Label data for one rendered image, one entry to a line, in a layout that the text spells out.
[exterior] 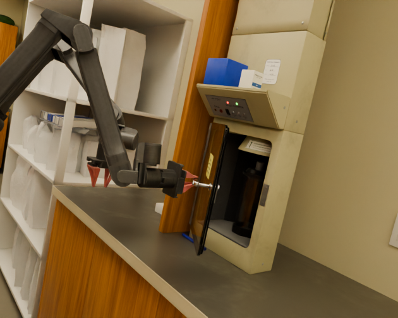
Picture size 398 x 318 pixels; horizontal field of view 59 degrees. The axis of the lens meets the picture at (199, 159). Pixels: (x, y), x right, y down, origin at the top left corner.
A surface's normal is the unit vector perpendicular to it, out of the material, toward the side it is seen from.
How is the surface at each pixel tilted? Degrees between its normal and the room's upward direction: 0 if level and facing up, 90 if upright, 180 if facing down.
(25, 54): 83
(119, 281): 90
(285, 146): 90
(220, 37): 90
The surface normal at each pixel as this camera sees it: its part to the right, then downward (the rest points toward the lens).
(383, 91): -0.75, -0.08
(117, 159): 0.25, 0.04
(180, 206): 0.63, 0.22
